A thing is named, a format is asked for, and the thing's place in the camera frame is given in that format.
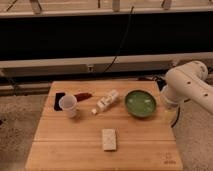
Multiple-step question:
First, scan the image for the green bowl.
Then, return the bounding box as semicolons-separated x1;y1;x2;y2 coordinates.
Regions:
125;90;157;118

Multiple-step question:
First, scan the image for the white sponge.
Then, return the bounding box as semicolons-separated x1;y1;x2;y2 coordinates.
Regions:
102;129;117;151

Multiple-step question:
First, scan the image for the black hanging cable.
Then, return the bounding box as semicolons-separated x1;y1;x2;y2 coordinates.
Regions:
100;4;135;74

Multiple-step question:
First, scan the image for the black spatula with red handle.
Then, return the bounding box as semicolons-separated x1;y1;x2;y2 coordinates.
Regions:
54;92;92;111

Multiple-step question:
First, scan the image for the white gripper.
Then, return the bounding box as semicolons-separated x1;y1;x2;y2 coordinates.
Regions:
162;100;180;127

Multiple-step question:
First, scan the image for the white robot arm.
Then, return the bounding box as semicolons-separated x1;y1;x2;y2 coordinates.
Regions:
160;61;213;127

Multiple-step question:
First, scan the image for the white plastic cup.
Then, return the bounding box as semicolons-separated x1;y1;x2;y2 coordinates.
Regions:
59;95;77;118

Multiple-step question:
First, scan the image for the white plastic bottle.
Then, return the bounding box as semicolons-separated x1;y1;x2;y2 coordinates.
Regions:
91;90;119;115

